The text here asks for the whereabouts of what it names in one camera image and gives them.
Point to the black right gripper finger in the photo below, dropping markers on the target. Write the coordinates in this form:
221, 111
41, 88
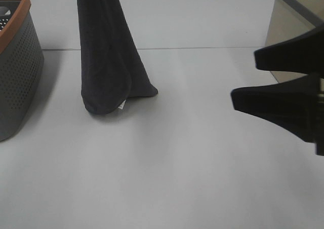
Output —
302, 54

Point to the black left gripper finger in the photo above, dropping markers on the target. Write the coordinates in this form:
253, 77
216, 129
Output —
293, 105

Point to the dark navy towel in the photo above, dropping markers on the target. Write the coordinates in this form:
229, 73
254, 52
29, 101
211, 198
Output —
111, 68

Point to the beige bin grey rim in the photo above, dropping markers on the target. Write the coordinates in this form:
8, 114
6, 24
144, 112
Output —
292, 18

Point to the grey perforated basket orange rim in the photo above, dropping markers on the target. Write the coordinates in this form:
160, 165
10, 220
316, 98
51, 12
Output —
22, 62

